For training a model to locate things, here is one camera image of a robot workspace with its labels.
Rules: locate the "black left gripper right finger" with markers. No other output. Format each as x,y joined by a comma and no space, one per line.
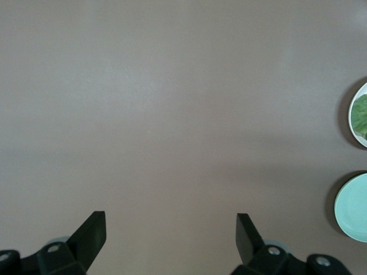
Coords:
249,243

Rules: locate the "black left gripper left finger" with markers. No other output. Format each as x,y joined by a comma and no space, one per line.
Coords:
89,237

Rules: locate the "green lettuce leaf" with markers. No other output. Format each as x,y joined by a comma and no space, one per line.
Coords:
359,117

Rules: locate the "mint green round plate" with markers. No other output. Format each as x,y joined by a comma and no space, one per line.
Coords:
354,206

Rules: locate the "beige round plate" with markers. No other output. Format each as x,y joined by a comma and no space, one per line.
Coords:
363,90

